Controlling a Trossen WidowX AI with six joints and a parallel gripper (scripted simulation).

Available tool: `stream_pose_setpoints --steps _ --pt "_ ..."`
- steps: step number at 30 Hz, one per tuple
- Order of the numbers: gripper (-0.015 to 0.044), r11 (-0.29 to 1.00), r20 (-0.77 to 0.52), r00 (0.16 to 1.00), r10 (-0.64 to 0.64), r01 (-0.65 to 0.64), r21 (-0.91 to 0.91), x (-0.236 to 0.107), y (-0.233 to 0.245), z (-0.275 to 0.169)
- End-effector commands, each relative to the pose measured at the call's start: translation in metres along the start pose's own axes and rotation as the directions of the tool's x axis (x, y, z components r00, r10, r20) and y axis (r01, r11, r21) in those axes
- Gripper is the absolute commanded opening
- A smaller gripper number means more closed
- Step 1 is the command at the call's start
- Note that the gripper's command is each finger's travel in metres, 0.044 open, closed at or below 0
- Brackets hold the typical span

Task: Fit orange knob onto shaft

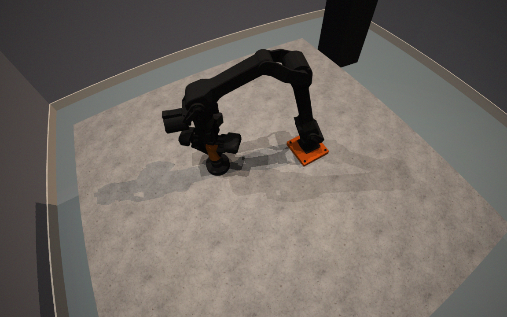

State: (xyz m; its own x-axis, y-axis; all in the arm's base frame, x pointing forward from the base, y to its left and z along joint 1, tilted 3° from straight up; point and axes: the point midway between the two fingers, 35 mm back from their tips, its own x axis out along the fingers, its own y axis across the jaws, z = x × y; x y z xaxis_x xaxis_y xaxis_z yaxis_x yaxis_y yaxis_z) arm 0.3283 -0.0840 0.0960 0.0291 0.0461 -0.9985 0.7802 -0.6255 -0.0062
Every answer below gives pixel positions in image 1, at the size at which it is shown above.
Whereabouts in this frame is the orange knob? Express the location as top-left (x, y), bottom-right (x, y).
top-left (206, 144), bottom-right (220, 161)

